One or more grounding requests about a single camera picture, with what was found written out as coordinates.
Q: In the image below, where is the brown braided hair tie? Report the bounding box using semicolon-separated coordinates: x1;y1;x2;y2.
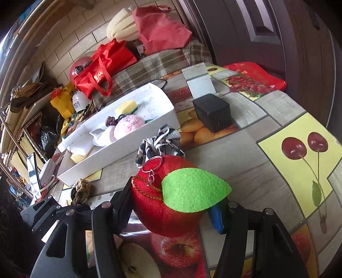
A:
70;178;92;206

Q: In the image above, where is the red plush apple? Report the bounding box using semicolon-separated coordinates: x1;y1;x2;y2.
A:
131;155;232;237

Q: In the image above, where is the pink plush toy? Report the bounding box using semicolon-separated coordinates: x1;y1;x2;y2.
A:
114;115;146;140

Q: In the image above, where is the zebra print scrunchie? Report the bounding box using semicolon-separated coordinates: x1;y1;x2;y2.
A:
135;124;186;169

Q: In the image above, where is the yellow green scrub sponge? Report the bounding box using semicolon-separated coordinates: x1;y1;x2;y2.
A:
115;100;137;115

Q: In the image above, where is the smartphone on stand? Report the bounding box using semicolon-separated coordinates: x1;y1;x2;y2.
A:
27;152;42;200

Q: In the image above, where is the metal shelf rack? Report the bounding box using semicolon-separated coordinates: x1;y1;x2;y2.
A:
1;107;46;202

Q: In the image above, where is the white cardboard box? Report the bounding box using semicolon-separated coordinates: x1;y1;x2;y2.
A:
57;83;180;186

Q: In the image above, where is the yellow gift bag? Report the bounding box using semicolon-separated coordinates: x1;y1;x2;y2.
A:
50;82;75;119

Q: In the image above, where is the white helmet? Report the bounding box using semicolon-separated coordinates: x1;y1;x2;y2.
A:
72;90;90;112

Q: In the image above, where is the black power adapter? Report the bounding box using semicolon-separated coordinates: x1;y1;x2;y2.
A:
192;94;232;133

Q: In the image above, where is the red helmet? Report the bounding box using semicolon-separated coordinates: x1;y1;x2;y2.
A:
69;56;91;84

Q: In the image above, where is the red tote bag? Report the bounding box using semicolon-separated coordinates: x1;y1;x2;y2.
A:
74;39;137;99

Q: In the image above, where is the red plastic bag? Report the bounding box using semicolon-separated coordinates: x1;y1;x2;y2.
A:
224;62;287;92

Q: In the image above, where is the plaid covered bench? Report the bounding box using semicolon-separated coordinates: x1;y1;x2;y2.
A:
91;39;213;111

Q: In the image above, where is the small white card stand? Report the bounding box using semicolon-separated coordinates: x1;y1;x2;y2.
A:
181;62;216;99

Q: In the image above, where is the dark red cloth bag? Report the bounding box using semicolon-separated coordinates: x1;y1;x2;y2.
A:
133;5;192;56

